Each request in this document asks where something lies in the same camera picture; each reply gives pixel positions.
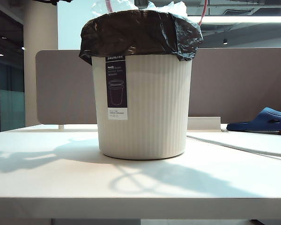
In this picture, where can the ceiling air vent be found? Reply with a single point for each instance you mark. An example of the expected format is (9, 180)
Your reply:
(236, 11)

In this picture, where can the white ribbed trash can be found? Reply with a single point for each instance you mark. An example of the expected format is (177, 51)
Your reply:
(150, 105)

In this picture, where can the linear ceiling light strip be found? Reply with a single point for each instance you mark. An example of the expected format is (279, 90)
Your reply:
(243, 19)

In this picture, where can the black ceiling spotlight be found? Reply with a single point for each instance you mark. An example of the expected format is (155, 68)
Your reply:
(225, 41)

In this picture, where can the grey desk partition panel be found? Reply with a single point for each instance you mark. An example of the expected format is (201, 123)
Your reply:
(236, 82)

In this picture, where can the crumpled clear plastic waste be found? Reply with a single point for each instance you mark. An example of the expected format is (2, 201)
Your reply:
(168, 8)

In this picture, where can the blue rubber slipper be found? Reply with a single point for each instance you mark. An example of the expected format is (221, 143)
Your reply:
(260, 123)

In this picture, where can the black garbage bag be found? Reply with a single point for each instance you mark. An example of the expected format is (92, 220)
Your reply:
(135, 32)

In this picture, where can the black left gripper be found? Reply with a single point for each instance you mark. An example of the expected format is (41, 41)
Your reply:
(55, 2)

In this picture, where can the black white product label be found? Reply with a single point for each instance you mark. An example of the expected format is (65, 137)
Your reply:
(117, 89)

